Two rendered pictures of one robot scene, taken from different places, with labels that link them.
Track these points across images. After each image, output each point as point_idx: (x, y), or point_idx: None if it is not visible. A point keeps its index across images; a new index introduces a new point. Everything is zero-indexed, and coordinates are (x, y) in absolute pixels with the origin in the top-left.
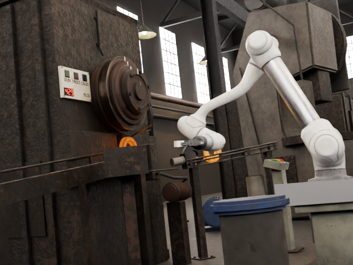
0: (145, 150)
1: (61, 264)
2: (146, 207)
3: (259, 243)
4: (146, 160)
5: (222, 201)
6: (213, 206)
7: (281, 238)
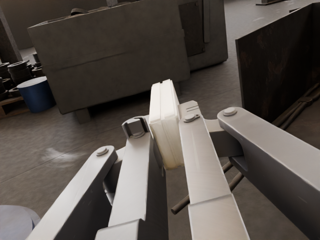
0: (238, 60)
1: None
2: None
3: None
4: (242, 99)
5: (9, 225)
6: (31, 209)
7: None
